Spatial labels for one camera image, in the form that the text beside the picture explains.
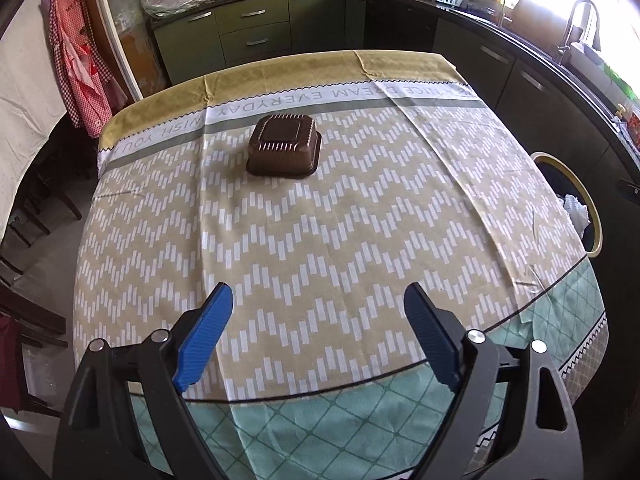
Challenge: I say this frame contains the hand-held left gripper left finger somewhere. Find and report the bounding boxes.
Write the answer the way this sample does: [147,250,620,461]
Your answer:
[51,282,234,480]

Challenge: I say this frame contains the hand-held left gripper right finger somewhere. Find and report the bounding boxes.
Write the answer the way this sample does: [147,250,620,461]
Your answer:
[403,282,587,480]

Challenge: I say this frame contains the yellow rimmed blue trash bin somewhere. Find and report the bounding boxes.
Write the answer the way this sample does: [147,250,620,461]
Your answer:
[530,151,605,258]

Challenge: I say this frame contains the brown plastic food container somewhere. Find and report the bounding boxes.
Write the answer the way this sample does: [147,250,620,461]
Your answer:
[246,114,322,179]

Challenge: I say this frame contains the zigzag patterned tablecloth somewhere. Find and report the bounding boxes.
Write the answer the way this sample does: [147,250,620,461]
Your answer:
[72,50,611,480]

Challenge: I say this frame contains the dark wooden chair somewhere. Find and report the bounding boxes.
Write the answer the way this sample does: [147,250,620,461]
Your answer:
[0,150,83,281]
[0,255,68,413]

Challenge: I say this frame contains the crumpled white plastic wrapper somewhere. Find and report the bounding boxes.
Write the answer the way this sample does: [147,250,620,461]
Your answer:
[562,194,593,236]

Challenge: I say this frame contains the maroon cloth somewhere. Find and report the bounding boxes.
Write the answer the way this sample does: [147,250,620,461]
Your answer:
[0,316,25,411]

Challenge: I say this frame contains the red checkered apron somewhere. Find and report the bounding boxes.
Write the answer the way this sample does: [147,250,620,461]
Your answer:
[47,0,128,138]

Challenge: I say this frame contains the wooden framed glass door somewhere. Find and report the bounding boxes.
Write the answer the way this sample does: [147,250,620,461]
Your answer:
[90,0,168,106]

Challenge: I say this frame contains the steel kitchen sink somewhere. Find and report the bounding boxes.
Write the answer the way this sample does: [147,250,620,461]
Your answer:
[560,42,618,81]

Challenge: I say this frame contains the clear plastic bag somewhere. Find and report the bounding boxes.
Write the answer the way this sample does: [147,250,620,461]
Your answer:
[141,0,216,18]

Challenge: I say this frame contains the steel kitchen faucet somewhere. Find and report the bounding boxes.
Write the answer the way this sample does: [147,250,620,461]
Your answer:
[557,0,601,66]

